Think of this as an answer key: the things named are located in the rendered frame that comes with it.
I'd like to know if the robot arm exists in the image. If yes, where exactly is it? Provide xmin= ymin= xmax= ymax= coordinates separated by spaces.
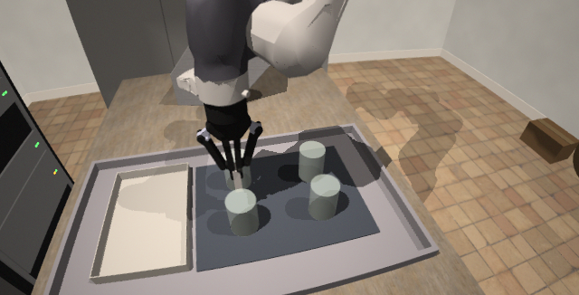
xmin=176 ymin=0 xmax=348 ymax=107

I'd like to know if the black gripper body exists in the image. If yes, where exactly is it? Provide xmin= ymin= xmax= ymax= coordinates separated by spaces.
xmin=204 ymin=98 xmax=252 ymax=141

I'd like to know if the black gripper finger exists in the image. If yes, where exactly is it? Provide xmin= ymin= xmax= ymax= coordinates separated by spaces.
xmin=197 ymin=128 xmax=239 ymax=190
xmin=233 ymin=121 xmax=263 ymax=189

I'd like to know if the clear glass cylinder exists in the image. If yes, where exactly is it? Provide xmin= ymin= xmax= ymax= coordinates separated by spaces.
xmin=223 ymin=148 xmax=252 ymax=190
xmin=308 ymin=174 xmax=340 ymax=221
xmin=299 ymin=141 xmax=326 ymax=183
xmin=224 ymin=188 xmax=259 ymax=237

